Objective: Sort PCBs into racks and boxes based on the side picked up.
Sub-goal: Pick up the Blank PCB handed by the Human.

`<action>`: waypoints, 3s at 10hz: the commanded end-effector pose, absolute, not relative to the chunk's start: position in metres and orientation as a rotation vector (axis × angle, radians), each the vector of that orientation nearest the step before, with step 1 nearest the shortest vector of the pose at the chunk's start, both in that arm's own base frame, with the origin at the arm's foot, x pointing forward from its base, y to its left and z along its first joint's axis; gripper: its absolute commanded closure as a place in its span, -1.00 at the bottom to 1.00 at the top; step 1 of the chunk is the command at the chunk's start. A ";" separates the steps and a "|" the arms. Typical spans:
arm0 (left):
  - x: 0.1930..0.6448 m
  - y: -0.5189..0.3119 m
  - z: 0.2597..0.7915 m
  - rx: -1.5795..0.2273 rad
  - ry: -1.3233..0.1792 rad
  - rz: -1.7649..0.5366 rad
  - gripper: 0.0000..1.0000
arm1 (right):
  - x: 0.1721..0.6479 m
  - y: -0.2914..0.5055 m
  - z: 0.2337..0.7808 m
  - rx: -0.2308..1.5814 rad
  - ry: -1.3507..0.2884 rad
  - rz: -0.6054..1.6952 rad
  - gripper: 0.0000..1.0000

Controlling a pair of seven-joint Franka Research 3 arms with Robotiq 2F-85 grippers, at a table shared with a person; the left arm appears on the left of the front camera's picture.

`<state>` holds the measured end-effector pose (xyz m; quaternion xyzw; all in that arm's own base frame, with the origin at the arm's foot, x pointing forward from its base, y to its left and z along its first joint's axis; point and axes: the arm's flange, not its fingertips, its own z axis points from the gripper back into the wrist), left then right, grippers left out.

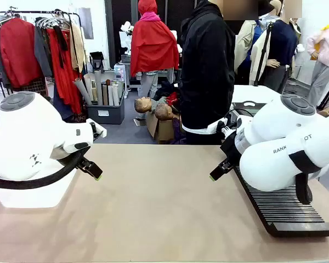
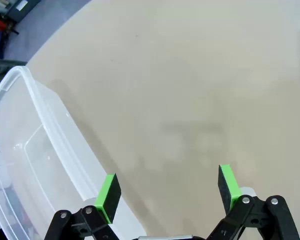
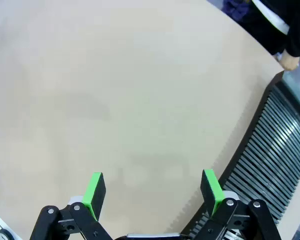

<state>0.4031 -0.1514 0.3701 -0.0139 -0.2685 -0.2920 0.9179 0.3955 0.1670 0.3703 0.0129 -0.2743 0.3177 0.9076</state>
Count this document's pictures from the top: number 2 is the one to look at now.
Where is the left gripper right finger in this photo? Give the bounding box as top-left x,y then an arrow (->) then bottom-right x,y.
206,164 -> 300,240

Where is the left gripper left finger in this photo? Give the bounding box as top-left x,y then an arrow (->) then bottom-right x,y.
43,173 -> 122,240

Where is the clear plastic storage box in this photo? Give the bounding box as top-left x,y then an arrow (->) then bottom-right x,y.
0,65 -> 147,240

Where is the dark storage bin with label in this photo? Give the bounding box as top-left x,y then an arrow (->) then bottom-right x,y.
4,0 -> 42,24

